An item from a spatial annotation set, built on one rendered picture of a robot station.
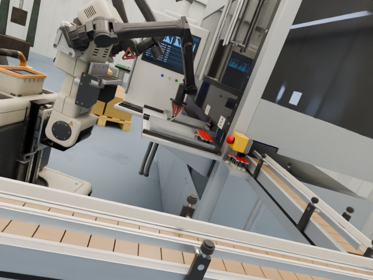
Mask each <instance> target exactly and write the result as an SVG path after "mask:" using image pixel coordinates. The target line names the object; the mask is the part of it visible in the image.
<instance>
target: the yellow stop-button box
mask: <svg viewBox="0 0 373 280"><path fill-rule="evenodd" d="M233 136H234V140H233V142H232V144H229V146H230V147H231V148H232V150H234V151H238V152H241V153H244V154H247V153H248V150H249V148H250V146H251V143H252V141H253V140H252V139H251V138H250V137H248V136H247V135H244V134H241V133H238V132H234V133H233Z"/></svg>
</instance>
